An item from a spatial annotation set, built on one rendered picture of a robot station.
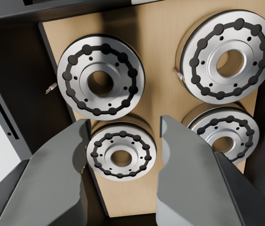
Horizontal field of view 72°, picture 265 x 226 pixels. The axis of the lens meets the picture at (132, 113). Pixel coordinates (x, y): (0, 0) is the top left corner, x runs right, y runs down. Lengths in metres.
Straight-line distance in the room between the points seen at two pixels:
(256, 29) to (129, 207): 0.35
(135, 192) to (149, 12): 0.30
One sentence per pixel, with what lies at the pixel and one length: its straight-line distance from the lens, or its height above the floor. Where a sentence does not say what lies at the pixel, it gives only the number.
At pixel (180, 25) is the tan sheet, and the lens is 0.24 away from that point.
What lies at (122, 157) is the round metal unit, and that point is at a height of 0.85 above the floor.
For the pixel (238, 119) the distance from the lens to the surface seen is 0.27.
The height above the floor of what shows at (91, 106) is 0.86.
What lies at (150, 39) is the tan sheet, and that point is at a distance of 0.24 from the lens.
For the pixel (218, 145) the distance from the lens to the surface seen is 0.30.
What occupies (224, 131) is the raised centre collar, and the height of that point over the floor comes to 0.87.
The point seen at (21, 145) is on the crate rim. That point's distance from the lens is 0.20.
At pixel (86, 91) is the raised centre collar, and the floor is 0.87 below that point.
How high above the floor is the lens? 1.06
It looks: 63 degrees down
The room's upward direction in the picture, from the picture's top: 179 degrees clockwise
